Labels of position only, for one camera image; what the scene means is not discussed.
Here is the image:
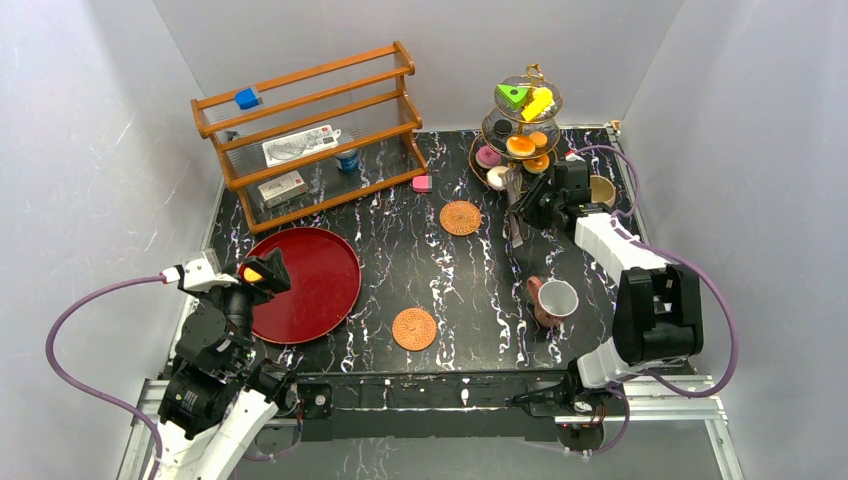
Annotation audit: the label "black sandwich cookie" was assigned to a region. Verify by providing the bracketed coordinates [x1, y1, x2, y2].
[493, 119, 513, 136]

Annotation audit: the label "green cake wedge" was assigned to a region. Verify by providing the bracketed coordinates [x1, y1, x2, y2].
[494, 83, 532, 112]

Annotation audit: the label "orange donut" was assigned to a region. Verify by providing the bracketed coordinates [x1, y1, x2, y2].
[522, 154, 551, 175]
[505, 135, 536, 158]

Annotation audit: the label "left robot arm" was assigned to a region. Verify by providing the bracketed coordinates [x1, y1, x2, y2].
[146, 248, 300, 479]

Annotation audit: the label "glass three-tier dessert stand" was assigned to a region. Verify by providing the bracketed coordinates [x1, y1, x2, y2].
[469, 63, 565, 190]

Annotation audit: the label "round biscuit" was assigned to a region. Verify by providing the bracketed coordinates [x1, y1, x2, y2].
[241, 267, 264, 284]
[528, 131, 548, 150]

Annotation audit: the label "pink eraser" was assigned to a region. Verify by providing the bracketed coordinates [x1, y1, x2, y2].
[411, 175, 433, 193]

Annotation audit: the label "pink donut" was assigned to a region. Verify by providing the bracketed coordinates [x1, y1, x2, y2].
[475, 145, 502, 170]

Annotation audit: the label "dark red round tray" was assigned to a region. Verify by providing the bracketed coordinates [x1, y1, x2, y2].
[250, 227, 362, 345]

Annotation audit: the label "white flat package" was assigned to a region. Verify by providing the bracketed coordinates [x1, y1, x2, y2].
[261, 125, 342, 168]

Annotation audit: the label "metal tongs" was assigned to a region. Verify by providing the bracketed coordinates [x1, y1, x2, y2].
[502, 166, 527, 249]

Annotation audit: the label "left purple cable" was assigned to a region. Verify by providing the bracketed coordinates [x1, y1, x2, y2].
[44, 275, 167, 480]

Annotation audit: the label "beige mug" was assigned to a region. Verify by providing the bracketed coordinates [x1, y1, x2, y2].
[589, 175, 617, 208]

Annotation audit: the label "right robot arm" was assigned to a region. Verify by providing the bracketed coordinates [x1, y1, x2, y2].
[510, 160, 704, 414]

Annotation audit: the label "blue jar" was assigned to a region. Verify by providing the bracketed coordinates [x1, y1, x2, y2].
[334, 148, 360, 173]

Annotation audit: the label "black base frame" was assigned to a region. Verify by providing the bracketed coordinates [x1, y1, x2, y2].
[294, 370, 567, 442]

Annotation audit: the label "wooden three-tier shelf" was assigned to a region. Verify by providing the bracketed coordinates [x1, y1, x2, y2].
[190, 41, 429, 234]

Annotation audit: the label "blue block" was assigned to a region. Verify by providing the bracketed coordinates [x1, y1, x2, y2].
[233, 87, 263, 111]

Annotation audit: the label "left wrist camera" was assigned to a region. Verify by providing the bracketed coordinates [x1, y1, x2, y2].
[160, 248, 239, 294]

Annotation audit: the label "yellow cake slice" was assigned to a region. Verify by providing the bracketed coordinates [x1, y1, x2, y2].
[521, 87, 556, 121]

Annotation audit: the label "white cream donut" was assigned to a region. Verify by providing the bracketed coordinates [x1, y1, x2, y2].
[486, 165, 509, 191]

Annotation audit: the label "woven coaster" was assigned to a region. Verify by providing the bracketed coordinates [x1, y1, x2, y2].
[392, 308, 438, 351]
[439, 200, 482, 236]

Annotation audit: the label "small white box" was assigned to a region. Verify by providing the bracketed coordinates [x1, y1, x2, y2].
[258, 171, 308, 208]

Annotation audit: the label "pink white mug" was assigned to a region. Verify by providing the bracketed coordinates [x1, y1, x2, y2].
[526, 276, 579, 328]

